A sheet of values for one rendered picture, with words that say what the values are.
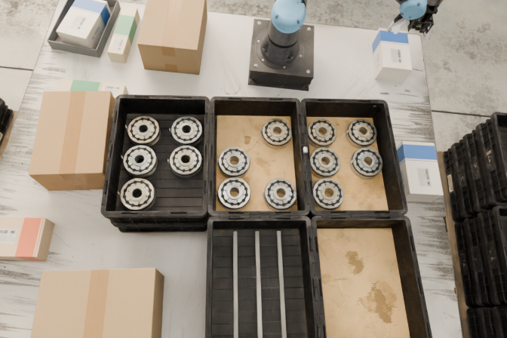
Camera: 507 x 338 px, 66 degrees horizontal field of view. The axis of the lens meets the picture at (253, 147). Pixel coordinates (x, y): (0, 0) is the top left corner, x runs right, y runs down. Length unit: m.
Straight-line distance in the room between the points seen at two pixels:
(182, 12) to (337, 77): 0.67
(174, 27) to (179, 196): 0.65
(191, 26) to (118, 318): 1.02
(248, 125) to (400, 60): 0.71
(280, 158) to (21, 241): 0.85
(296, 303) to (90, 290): 0.57
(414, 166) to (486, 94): 1.53
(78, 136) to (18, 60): 1.46
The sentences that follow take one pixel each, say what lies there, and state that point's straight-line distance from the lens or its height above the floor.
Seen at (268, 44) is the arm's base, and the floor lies 0.87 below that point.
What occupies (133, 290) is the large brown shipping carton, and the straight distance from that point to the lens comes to 1.17.
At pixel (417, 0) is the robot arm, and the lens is 1.32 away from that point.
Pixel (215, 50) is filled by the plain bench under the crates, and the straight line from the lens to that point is 1.70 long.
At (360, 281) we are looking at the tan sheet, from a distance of 1.29.
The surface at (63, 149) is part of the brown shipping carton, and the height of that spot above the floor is 0.86.
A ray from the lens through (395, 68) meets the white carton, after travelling 1.70.
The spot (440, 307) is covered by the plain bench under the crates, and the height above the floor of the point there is 0.70.
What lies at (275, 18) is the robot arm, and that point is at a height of 1.01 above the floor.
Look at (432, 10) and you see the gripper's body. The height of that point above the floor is 1.07.
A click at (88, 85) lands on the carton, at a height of 0.76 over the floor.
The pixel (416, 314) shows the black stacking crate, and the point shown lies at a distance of 1.27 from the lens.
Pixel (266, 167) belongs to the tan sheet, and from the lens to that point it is 1.31.
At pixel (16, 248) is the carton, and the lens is 1.42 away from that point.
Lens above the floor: 2.04
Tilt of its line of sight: 65 degrees down
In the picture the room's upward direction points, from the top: 11 degrees clockwise
